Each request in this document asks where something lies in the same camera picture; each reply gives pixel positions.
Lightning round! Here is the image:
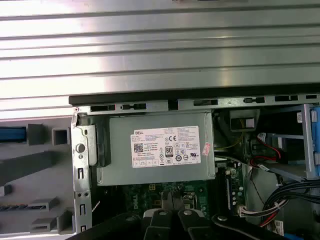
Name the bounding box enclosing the RAM stick on rack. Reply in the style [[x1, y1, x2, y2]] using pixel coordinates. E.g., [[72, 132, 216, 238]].
[[0, 203, 30, 212]]

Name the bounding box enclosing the installed RAM stick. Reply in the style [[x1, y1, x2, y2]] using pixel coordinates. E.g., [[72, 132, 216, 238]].
[[224, 169, 233, 216]]

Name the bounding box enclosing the grey plastic parts rack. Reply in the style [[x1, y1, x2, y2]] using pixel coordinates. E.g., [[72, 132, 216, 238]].
[[0, 117, 76, 236]]

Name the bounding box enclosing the blue plastic drive latch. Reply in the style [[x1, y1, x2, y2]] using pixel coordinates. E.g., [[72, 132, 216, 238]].
[[309, 107, 320, 176]]

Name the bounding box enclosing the yellow wire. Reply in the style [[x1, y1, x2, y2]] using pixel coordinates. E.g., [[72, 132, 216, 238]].
[[214, 119, 245, 151]]

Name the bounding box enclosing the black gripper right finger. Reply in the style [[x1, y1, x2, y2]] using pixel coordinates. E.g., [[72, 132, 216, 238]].
[[174, 193, 286, 240]]

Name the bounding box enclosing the metal drive cage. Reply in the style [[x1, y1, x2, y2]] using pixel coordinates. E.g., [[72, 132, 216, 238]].
[[264, 103, 320, 182]]

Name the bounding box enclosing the black cable bundle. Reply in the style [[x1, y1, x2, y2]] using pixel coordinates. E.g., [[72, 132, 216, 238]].
[[264, 179, 320, 226]]

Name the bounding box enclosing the red thin wire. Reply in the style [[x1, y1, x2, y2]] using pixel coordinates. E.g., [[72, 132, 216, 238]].
[[249, 146, 283, 168]]

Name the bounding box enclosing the grey power supply unit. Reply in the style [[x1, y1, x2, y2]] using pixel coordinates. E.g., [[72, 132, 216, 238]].
[[96, 112, 216, 186]]

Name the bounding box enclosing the black open PC case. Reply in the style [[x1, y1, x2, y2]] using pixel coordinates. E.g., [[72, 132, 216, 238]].
[[68, 87, 320, 240]]

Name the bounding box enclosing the green motherboard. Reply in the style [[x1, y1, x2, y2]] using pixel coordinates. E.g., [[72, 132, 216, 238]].
[[91, 159, 248, 226]]

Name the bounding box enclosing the hard disk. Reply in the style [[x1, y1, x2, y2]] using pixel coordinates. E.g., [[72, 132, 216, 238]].
[[0, 126, 27, 143]]

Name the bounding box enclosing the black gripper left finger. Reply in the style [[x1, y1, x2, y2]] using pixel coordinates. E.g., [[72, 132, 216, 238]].
[[74, 191, 176, 240]]

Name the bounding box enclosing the CPU socket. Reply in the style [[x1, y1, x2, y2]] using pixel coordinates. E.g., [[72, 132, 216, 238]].
[[183, 192, 198, 210]]

